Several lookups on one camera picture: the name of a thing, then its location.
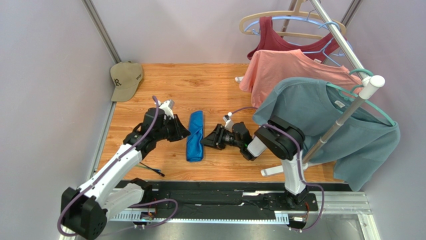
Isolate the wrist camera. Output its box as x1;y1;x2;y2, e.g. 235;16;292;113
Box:
222;112;234;132
157;99;175;119

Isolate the salmon pink t-shirt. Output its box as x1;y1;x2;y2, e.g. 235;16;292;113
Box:
239;49;362;107

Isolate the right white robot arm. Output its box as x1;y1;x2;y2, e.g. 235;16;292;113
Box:
200;116;309;204

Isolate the beige baseball cap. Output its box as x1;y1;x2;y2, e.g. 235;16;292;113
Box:
110;61;144;102

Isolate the teal green hanger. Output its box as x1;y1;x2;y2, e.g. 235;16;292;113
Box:
324;67;397;127

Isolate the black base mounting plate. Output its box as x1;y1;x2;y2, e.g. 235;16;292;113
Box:
134;181;321;221

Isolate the aluminium frame rail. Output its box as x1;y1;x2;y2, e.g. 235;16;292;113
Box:
112;181;372;224

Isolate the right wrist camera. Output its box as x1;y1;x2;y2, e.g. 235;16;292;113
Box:
222;112;234;132

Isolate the light blue hanger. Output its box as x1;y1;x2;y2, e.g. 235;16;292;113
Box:
239;15;346;66

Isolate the black fork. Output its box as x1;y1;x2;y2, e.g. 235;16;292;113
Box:
137;162;165;177

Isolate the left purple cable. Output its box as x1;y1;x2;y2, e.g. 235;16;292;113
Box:
56;95;179;238

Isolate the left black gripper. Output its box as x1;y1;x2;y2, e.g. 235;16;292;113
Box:
154;114;191;142

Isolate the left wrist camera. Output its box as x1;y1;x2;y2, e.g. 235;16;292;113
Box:
157;99;175;119

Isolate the blue cloth napkin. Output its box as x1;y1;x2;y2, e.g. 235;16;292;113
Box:
186;110;204;163

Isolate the beige wooden hanger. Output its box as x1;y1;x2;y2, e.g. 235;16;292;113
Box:
238;0;328;40

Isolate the metal clothes rack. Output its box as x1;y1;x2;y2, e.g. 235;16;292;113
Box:
233;0;386;177

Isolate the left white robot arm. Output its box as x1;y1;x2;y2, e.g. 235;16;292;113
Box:
57;108;191;240

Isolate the maroon tank top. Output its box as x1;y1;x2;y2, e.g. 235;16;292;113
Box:
247;16;340;62

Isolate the teal t-shirt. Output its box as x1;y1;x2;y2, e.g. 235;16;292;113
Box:
252;77;401;191

